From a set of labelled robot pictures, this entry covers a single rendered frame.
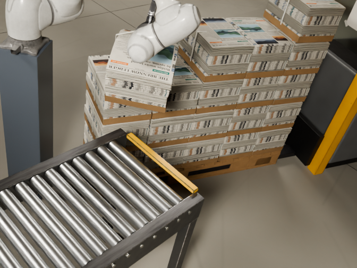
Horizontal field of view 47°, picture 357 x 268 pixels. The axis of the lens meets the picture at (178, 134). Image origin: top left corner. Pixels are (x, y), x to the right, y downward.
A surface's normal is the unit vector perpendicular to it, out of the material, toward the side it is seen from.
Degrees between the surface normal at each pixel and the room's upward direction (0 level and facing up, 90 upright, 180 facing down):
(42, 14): 86
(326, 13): 90
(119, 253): 0
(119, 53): 16
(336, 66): 90
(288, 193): 0
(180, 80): 1
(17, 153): 90
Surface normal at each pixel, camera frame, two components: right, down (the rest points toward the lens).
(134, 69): 0.18, -0.52
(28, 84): -0.13, 0.60
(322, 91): -0.90, 0.12
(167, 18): -0.33, 0.10
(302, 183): 0.18, -0.77
